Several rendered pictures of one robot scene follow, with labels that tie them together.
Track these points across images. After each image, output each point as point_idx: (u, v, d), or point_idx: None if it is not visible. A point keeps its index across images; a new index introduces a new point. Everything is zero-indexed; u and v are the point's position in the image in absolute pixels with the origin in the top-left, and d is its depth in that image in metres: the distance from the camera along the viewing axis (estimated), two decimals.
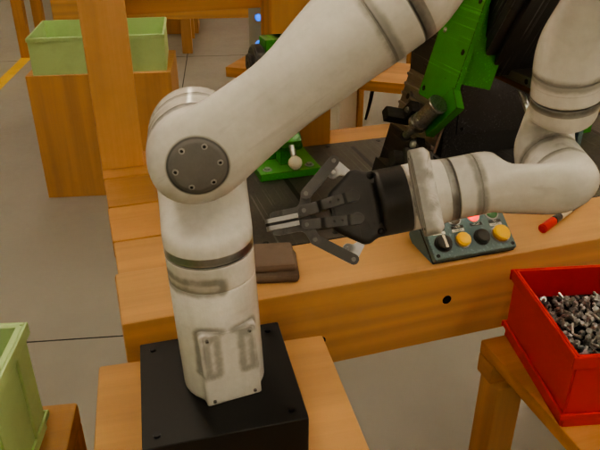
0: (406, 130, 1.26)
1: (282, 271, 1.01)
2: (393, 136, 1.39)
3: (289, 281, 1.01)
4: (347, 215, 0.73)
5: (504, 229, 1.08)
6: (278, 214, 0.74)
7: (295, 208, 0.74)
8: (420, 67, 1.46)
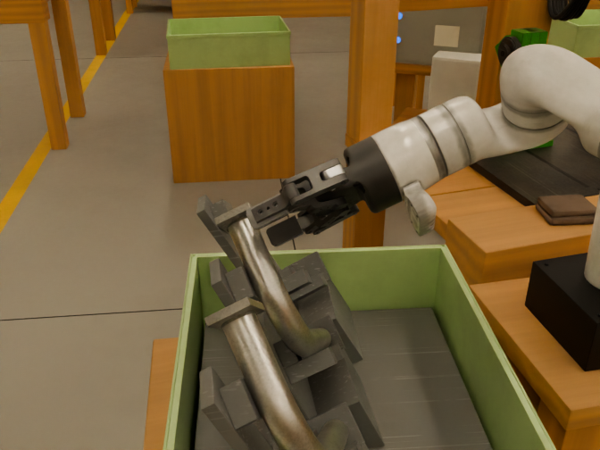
0: None
1: (587, 215, 1.27)
2: None
3: (593, 223, 1.27)
4: (334, 216, 0.70)
5: None
6: (265, 219, 0.64)
7: (283, 209, 0.64)
8: None
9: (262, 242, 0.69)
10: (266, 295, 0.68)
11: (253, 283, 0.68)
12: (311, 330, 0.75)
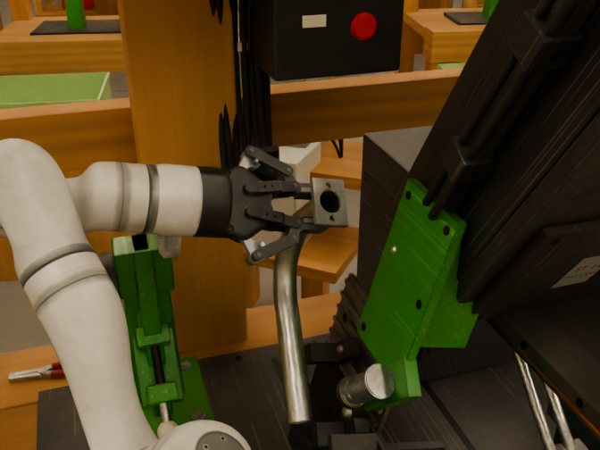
0: None
1: None
2: (326, 368, 0.93)
3: None
4: None
5: None
6: None
7: None
8: (370, 251, 1.00)
9: (304, 206, 0.77)
10: None
11: None
12: (280, 298, 0.83)
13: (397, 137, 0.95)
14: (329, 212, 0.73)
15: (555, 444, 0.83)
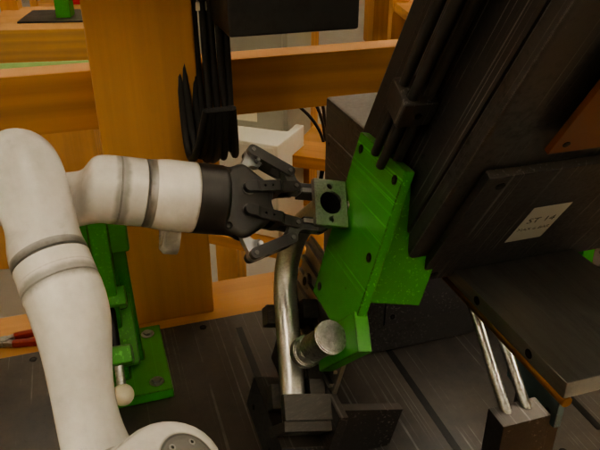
0: None
1: None
2: None
3: None
4: None
5: None
6: None
7: None
8: None
9: (305, 207, 0.77)
10: None
11: None
12: (280, 299, 0.82)
13: (360, 101, 0.94)
14: (329, 213, 0.73)
15: None
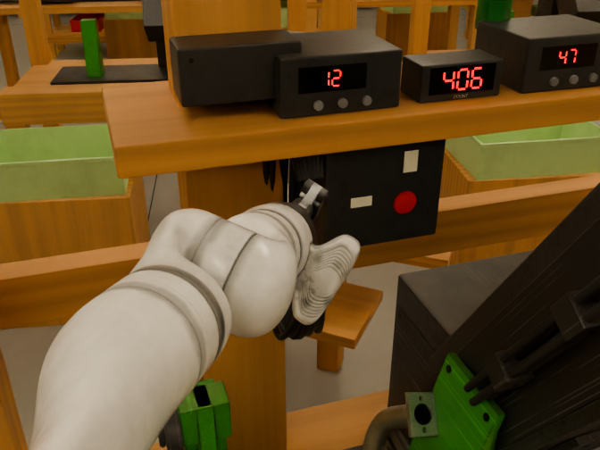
0: None
1: None
2: None
3: None
4: None
5: None
6: None
7: None
8: (404, 379, 1.09)
9: (396, 411, 0.87)
10: None
11: None
12: None
13: (430, 281, 1.04)
14: (422, 425, 0.83)
15: None
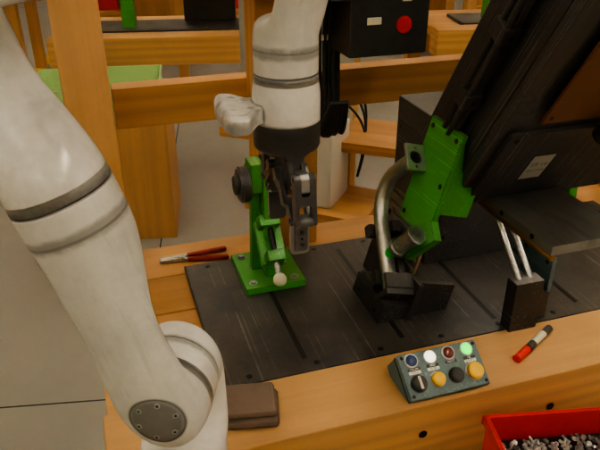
0: None
1: (263, 417, 1.05)
2: (376, 246, 1.44)
3: (270, 427, 1.05)
4: (276, 183, 0.75)
5: (479, 368, 1.12)
6: (270, 204, 0.84)
7: (269, 189, 0.83)
8: (404, 174, 1.51)
9: (398, 161, 1.29)
10: None
11: None
12: (379, 220, 1.34)
13: (422, 97, 1.46)
14: (415, 162, 1.25)
15: None
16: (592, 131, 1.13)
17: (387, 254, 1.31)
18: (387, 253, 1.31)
